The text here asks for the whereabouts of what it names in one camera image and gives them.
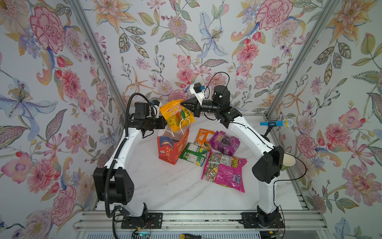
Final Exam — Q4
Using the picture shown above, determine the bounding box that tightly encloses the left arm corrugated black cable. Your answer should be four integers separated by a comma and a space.
103, 92, 153, 239

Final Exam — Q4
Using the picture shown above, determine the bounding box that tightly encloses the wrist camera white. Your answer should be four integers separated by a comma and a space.
190, 83, 206, 104
151, 100, 162, 108

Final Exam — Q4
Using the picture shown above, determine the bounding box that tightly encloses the green paper cup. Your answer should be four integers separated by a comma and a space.
283, 152, 296, 167

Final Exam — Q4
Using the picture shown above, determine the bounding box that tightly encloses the orange snack pack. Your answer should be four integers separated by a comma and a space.
195, 128, 215, 148

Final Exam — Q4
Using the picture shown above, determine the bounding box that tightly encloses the yellow black screwdriver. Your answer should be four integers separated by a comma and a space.
180, 234, 209, 239

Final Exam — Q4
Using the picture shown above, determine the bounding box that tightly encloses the green snack pack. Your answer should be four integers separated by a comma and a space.
179, 142, 210, 166

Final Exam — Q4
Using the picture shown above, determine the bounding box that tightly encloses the magenta grape snack bag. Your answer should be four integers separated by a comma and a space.
209, 131, 241, 156

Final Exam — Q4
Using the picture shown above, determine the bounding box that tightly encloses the red white paper bag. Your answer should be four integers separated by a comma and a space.
157, 119, 191, 165

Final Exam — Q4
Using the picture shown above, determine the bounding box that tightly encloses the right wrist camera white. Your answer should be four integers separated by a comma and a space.
190, 83, 206, 104

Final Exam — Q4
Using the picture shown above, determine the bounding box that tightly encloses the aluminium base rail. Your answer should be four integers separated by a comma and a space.
74, 210, 327, 232

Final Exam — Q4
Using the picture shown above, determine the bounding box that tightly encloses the blue microphone on stand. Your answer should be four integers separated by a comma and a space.
260, 119, 294, 141

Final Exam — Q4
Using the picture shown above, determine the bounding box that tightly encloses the large pink candy bag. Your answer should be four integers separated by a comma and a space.
202, 152, 247, 193

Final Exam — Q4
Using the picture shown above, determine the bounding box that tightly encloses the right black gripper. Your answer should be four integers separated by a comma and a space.
182, 99, 223, 120

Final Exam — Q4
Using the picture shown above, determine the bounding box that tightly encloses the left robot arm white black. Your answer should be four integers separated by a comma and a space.
93, 100, 167, 218

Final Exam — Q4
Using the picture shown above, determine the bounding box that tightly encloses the yellow snack bag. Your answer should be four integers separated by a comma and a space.
160, 100, 195, 132

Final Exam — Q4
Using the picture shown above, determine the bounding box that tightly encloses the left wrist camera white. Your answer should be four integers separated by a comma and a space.
151, 100, 162, 108

